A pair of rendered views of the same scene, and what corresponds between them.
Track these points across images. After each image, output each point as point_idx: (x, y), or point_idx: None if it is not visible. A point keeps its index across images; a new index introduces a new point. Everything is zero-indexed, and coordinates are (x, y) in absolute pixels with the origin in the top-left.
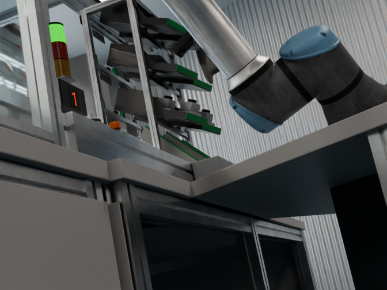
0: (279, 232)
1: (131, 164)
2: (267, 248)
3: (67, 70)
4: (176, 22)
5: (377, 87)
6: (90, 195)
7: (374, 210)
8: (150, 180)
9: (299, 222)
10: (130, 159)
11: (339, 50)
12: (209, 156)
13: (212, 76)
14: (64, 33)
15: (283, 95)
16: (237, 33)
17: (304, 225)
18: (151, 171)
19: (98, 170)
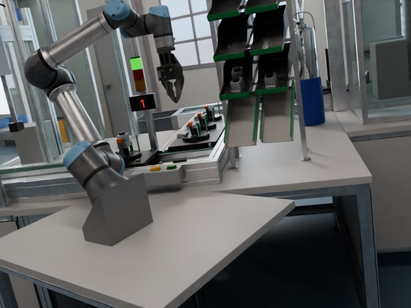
0: (265, 197)
1: (19, 211)
2: None
3: (137, 87)
4: (218, 14)
5: (91, 194)
6: (10, 219)
7: None
8: (32, 213)
9: (345, 181)
10: (63, 188)
11: (70, 170)
12: (291, 104)
13: (180, 96)
14: (136, 63)
15: None
16: (76, 134)
17: (370, 179)
18: (34, 209)
19: (9, 213)
